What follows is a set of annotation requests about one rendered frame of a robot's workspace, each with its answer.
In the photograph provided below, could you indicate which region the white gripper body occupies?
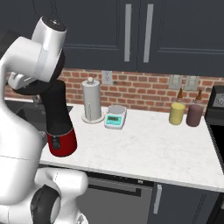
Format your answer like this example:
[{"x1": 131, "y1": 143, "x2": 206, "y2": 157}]
[{"x1": 6, "y1": 72, "x2": 33, "y2": 90}]

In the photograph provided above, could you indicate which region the black and red blender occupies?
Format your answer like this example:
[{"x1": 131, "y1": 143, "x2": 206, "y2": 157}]
[{"x1": 40, "y1": 80, "x2": 79, "y2": 158}]

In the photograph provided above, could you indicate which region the white paper towel holder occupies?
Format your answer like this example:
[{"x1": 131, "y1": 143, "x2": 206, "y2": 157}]
[{"x1": 80, "y1": 76, "x2": 105, "y2": 124}]

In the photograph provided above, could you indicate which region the dark blue cupboard door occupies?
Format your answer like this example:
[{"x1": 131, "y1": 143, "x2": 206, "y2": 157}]
[
  {"x1": 53, "y1": 0, "x2": 138, "y2": 73},
  {"x1": 137, "y1": 0, "x2": 224, "y2": 78}
]

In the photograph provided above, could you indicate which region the teal kitchen scale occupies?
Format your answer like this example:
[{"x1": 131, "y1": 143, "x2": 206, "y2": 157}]
[{"x1": 103, "y1": 104, "x2": 128, "y2": 130}]

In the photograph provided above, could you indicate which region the grey dishwasher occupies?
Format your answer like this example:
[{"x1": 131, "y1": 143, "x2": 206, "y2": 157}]
[{"x1": 74, "y1": 171, "x2": 155, "y2": 224}]

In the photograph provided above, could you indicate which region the yellow squeeze bottle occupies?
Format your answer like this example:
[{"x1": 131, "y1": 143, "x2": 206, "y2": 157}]
[{"x1": 168, "y1": 87, "x2": 186, "y2": 126}]

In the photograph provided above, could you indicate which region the maroon squeeze bottle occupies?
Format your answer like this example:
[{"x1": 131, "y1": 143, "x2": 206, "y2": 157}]
[{"x1": 185, "y1": 89, "x2": 205, "y2": 128}]

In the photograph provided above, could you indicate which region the black stove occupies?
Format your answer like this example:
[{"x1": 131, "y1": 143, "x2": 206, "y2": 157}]
[{"x1": 204, "y1": 85, "x2": 224, "y2": 173}]

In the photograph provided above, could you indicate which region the dark blue lower cabinet door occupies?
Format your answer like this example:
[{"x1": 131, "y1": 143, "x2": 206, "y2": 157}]
[{"x1": 146, "y1": 181, "x2": 221, "y2": 224}]

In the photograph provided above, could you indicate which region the grey wall outlet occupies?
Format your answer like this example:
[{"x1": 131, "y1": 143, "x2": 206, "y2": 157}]
[{"x1": 101, "y1": 70, "x2": 114, "y2": 86}]

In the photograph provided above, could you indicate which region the grey cupboard handle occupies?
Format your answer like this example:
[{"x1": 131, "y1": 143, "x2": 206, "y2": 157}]
[
  {"x1": 123, "y1": 3, "x2": 132, "y2": 63},
  {"x1": 143, "y1": 3, "x2": 154, "y2": 64}
]

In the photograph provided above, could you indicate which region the black dishwasher handle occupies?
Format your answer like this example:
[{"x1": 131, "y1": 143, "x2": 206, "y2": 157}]
[{"x1": 87, "y1": 183, "x2": 143, "y2": 198}]

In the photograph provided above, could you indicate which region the grey wall switch plate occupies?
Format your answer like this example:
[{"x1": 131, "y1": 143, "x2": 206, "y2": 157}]
[
  {"x1": 184, "y1": 75, "x2": 200, "y2": 92},
  {"x1": 168, "y1": 74, "x2": 184, "y2": 90}
]

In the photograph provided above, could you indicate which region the grey lower cabinet handle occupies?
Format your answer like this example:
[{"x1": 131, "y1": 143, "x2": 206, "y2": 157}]
[{"x1": 153, "y1": 184, "x2": 163, "y2": 215}]

